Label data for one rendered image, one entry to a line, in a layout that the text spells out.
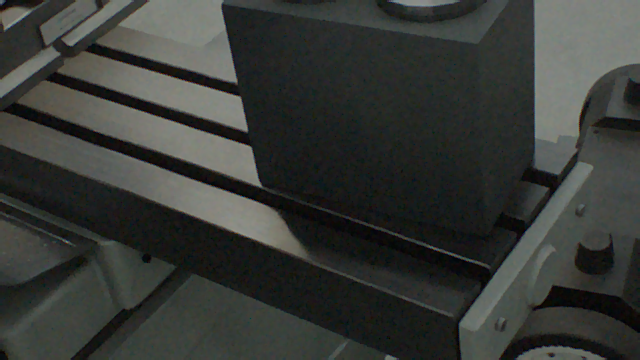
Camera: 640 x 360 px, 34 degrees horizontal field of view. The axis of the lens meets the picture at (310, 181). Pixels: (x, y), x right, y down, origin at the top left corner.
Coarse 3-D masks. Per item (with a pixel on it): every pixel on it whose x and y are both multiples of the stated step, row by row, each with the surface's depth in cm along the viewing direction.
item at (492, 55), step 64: (256, 0) 82; (320, 0) 80; (384, 0) 77; (448, 0) 75; (512, 0) 77; (256, 64) 85; (320, 64) 81; (384, 64) 78; (448, 64) 75; (512, 64) 81; (256, 128) 90; (320, 128) 86; (384, 128) 82; (448, 128) 79; (512, 128) 84; (320, 192) 91; (384, 192) 87; (448, 192) 83; (512, 192) 88
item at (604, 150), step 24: (600, 96) 154; (624, 96) 150; (600, 120) 148; (624, 120) 147; (576, 144) 149; (600, 144) 146; (624, 144) 145; (600, 168) 142; (624, 168) 141; (600, 192) 138; (624, 192) 137; (600, 216) 135; (624, 216) 134; (600, 240) 123; (624, 240) 128; (576, 264) 125; (600, 264) 123; (624, 264) 124; (552, 288) 124; (576, 288) 123; (600, 288) 122; (624, 288) 122; (600, 312) 123; (624, 312) 122
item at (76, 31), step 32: (32, 0) 114; (64, 0) 115; (96, 0) 120; (128, 0) 122; (0, 32) 109; (32, 32) 113; (64, 32) 116; (96, 32) 119; (0, 64) 110; (32, 64) 113; (0, 96) 110
